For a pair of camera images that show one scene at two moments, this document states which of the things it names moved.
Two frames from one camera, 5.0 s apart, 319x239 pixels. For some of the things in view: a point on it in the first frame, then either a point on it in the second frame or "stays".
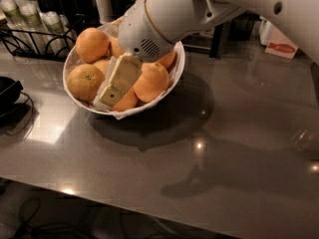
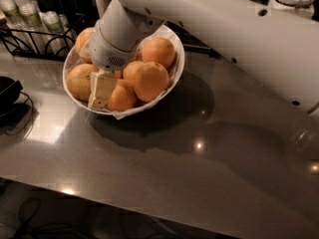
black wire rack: x=40 y=45 stays
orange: x=84 y=82 stays
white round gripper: x=141 y=32 -> x=106 y=53
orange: x=128 y=102 stays
